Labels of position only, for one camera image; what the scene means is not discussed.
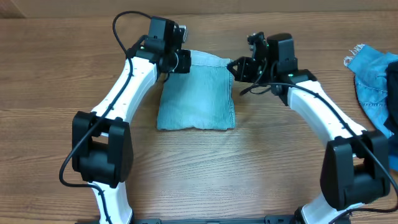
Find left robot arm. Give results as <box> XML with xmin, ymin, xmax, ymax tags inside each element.
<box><xmin>59</xmin><ymin>16</ymin><xmax>191</xmax><ymax>223</ymax></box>

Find light blue denim shorts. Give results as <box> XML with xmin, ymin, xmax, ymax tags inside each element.
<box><xmin>157</xmin><ymin>50</ymin><xmax>236</xmax><ymax>130</ymax></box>

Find blue denim garment pile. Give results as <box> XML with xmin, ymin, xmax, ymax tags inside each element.
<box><xmin>344</xmin><ymin>44</ymin><xmax>397</xmax><ymax>171</ymax></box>

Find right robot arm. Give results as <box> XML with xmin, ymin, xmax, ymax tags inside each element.
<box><xmin>227</xmin><ymin>32</ymin><xmax>397</xmax><ymax>224</ymax></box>

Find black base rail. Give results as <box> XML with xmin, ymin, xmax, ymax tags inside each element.
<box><xmin>131</xmin><ymin>215</ymin><xmax>300</xmax><ymax>224</ymax></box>

